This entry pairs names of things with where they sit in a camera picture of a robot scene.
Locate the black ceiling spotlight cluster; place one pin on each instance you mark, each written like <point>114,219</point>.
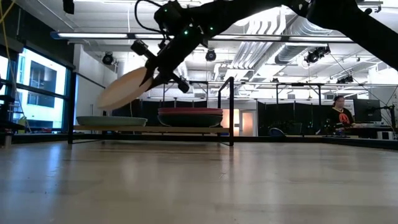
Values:
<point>317,54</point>

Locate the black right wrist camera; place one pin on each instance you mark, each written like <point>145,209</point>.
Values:
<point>171,17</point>

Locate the white box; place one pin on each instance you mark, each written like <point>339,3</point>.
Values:
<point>385,135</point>

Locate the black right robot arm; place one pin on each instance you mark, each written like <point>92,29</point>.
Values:
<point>342,21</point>

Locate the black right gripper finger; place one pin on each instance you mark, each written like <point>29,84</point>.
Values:
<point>147,81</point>

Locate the teal plate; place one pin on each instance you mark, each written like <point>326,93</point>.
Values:
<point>112,121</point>

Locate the light pink plate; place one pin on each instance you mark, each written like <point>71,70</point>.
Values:
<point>189,121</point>

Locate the black computer monitor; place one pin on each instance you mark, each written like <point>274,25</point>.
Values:
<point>367,110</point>

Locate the blue chair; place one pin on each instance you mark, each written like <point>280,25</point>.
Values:
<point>276,132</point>

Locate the silver ventilation duct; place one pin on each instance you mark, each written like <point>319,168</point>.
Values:
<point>292,46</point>

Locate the peach plate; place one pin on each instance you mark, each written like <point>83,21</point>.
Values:
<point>121,91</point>

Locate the black metal shelf frame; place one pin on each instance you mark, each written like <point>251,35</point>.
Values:
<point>231,112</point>

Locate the long LED light bar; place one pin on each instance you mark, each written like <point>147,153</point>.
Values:
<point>280,38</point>
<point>93,35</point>

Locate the person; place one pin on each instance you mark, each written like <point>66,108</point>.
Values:
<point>340,116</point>

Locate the black room partition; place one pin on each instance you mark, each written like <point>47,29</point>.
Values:
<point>298,116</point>
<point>149,107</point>

